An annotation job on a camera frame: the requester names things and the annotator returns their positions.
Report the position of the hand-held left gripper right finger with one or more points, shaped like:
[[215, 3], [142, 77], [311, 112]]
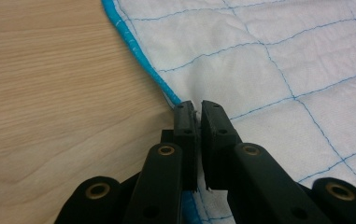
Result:
[[217, 146]]

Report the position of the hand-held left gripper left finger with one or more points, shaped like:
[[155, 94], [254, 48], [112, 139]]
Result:
[[185, 140]]

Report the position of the white cloth with blue stitching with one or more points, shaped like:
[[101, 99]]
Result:
[[259, 77]]

